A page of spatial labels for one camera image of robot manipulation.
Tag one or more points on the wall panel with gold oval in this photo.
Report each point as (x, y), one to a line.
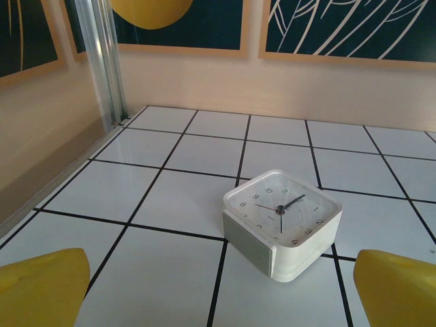
(204, 20)

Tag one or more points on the aluminium frame post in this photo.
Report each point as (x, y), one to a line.
(102, 61)

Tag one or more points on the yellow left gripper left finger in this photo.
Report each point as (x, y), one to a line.
(41, 289)

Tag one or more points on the white square alarm clock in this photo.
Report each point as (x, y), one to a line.
(282, 218)

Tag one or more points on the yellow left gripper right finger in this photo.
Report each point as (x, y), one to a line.
(398, 293)

